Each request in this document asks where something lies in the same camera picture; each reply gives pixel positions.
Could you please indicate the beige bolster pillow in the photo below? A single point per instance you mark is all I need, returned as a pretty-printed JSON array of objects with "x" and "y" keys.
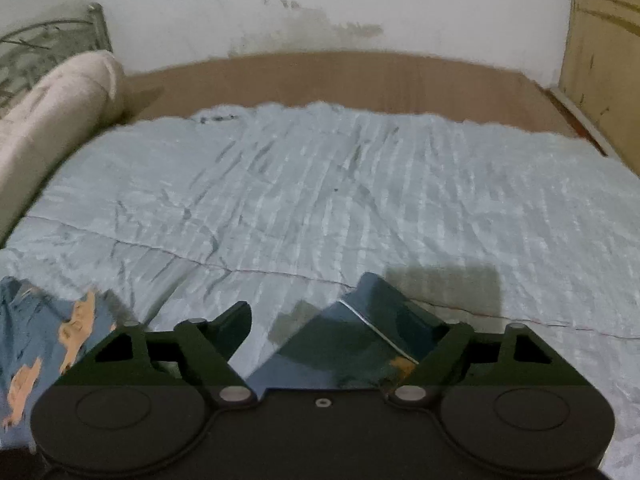
[{"x": 55, "y": 110}]

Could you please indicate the metal scrollwork headboard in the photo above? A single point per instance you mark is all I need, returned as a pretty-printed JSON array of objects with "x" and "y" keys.
[{"x": 100, "y": 25}]

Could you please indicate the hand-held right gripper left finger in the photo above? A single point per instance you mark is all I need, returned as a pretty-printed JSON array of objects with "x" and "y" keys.
[{"x": 235, "y": 324}]

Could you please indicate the light blue quilted bed sheet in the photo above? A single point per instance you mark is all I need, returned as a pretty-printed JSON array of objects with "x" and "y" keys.
[{"x": 320, "y": 200}]

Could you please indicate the yellow wooden cabinet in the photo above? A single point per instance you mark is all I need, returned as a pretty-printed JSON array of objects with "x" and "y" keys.
[{"x": 600, "y": 60}]

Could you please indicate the brown mattress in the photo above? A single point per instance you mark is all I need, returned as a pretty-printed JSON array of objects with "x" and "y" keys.
[{"x": 350, "y": 80}]

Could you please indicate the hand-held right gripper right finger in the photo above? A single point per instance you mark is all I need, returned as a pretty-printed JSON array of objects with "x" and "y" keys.
[{"x": 400, "y": 325}]

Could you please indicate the blue pants with orange print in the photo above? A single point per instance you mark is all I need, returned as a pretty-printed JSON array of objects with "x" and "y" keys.
[{"x": 40, "y": 320}]

